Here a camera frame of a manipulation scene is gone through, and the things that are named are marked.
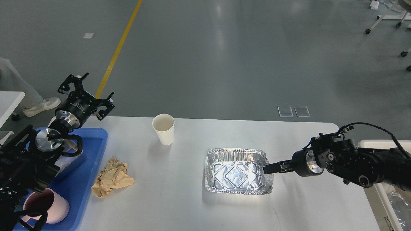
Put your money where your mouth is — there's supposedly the brown paper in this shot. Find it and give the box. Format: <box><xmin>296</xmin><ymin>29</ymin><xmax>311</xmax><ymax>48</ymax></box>
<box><xmin>91</xmin><ymin>156</ymin><xmax>135</xmax><ymax>198</ymax></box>

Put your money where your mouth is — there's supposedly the clear floor plate right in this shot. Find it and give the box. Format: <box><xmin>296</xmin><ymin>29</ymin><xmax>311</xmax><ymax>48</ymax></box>
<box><xmin>294</xmin><ymin>106</ymin><xmax>311</xmax><ymax>117</ymax></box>

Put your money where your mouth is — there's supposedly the clear plastic bottle in bin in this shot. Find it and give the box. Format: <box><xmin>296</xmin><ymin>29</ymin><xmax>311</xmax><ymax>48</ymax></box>
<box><xmin>387</xmin><ymin>192</ymin><xmax>411</xmax><ymax>231</ymax></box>

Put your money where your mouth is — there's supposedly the small steel tray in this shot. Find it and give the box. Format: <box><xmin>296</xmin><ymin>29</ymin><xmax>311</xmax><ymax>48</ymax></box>
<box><xmin>54</xmin><ymin>140</ymin><xmax>86</xmax><ymax>181</ymax></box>

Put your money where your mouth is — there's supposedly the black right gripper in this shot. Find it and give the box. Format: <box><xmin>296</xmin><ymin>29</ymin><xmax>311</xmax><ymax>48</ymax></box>
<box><xmin>263</xmin><ymin>149</ymin><xmax>324</xmax><ymax>177</ymax></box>

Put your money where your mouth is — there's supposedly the person's leg in grey trousers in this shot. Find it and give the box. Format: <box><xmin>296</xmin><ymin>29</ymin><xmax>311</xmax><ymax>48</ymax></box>
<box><xmin>0</xmin><ymin>57</ymin><xmax>43</xmax><ymax>109</ymax></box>

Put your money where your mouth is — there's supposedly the white side table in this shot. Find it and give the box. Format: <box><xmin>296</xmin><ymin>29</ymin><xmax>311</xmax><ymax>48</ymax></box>
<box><xmin>0</xmin><ymin>91</ymin><xmax>25</xmax><ymax>127</ymax></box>

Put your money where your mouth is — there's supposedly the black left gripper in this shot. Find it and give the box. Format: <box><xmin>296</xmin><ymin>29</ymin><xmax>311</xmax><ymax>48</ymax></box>
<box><xmin>55</xmin><ymin>72</ymin><xmax>115</xmax><ymax>129</ymax></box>

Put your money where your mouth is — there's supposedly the pink ribbed mug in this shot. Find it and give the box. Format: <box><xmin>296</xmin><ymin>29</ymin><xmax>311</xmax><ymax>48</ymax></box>
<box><xmin>23</xmin><ymin>188</ymin><xmax>70</xmax><ymax>224</ymax></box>

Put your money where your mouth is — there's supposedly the white paper cup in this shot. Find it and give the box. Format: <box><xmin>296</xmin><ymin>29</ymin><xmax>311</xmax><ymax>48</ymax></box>
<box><xmin>152</xmin><ymin>114</ymin><xmax>175</xmax><ymax>146</ymax></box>

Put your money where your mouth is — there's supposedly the clear floor plate left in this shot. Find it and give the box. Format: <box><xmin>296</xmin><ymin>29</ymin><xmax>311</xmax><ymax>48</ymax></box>
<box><xmin>277</xmin><ymin>106</ymin><xmax>294</xmax><ymax>117</ymax></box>

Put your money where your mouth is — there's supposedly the white rolling stand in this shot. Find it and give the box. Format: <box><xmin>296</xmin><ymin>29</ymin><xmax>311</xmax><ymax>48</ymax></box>
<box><xmin>364</xmin><ymin>0</ymin><xmax>410</xmax><ymax>63</ymax></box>

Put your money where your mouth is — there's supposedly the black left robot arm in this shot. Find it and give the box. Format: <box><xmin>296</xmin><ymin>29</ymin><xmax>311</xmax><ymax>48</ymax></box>
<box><xmin>1</xmin><ymin>73</ymin><xmax>115</xmax><ymax>231</ymax></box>

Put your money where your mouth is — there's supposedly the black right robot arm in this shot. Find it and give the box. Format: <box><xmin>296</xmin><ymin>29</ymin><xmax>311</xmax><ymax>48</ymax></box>
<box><xmin>263</xmin><ymin>123</ymin><xmax>411</xmax><ymax>192</ymax></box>

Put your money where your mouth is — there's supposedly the aluminium foil tray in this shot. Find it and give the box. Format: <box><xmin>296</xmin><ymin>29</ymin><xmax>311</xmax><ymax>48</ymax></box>
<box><xmin>204</xmin><ymin>148</ymin><xmax>273</xmax><ymax>195</ymax></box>

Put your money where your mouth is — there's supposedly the blue plastic tray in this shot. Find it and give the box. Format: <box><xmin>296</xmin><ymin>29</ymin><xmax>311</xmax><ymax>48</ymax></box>
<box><xmin>42</xmin><ymin>128</ymin><xmax>108</xmax><ymax>231</ymax></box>

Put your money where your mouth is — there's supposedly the white sneaker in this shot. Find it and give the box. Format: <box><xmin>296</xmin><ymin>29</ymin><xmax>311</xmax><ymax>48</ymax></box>
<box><xmin>22</xmin><ymin>98</ymin><xmax>61</xmax><ymax>117</ymax></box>

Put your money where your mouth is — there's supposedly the beige waste bin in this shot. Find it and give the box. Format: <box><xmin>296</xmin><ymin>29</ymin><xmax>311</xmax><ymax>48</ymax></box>
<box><xmin>358</xmin><ymin>140</ymin><xmax>411</xmax><ymax>231</ymax></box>

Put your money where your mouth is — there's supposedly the clear floor plate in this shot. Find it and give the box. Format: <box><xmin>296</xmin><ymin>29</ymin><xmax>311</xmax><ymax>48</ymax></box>
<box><xmin>294</xmin><ymin>106</ymin><xmax>311</xmax><ymax>117</ymax></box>
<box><xmin>277</xmin><ymin>106</ymin><xmax>294</xmax><ymax>117</ymax></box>

